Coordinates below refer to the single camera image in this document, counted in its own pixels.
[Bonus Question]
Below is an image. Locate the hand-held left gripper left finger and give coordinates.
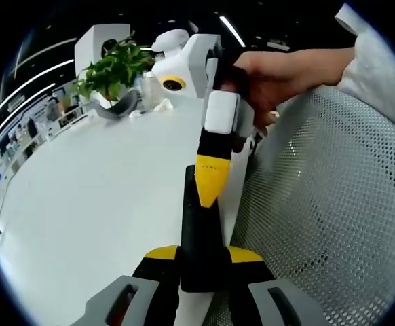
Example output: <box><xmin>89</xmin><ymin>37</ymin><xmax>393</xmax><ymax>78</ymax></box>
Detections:
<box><xmin>70</xmin><ymin>244</ymin><xmax>182</xmax><ymax>326</ymax></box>

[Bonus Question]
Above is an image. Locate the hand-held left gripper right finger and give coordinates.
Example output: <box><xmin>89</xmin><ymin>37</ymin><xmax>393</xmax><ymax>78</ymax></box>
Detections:
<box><xmin>225</xmin><ymin>246</ymin><xmax>331</xmax><ymax>326</ymax></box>

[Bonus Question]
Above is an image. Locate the person's right hand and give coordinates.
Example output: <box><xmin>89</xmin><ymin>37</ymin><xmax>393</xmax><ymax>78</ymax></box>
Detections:
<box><xmin>233</xmin><ymin>50</ymin><xmax>318</xmax><ymax>137</ymax></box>

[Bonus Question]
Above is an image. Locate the white ceiling light strip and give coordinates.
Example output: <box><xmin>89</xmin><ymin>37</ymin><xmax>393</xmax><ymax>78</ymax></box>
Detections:
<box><xmin>219</xmin><ymin>15</ymin><xmax>246</xmax><ymax>48</ymax></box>

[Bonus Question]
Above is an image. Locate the green potted plant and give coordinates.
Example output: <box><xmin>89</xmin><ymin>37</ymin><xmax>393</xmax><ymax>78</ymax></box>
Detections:
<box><xmin>69</xmin><ymin>36</ymin><xmax>157</xmax><ymax>110</ymax></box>

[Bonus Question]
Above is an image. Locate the white worn device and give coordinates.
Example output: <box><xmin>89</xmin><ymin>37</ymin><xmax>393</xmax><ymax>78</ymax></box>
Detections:
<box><xmin>335</xmin><ymin>3</ymin><xmax>368</xmax><ymax>37</ymax></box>

